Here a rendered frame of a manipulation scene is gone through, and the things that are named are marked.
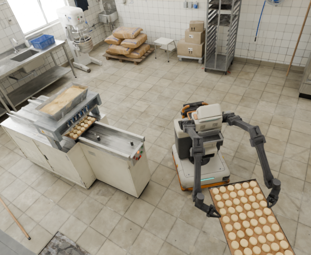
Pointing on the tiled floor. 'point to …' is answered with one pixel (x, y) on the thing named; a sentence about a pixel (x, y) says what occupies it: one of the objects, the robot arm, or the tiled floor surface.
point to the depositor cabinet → (38, 150)
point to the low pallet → (128, 57)
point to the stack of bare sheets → (62, 247)
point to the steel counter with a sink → (6, 67)
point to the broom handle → (11, 214)
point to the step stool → (165, 45)
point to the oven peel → (299, 36)
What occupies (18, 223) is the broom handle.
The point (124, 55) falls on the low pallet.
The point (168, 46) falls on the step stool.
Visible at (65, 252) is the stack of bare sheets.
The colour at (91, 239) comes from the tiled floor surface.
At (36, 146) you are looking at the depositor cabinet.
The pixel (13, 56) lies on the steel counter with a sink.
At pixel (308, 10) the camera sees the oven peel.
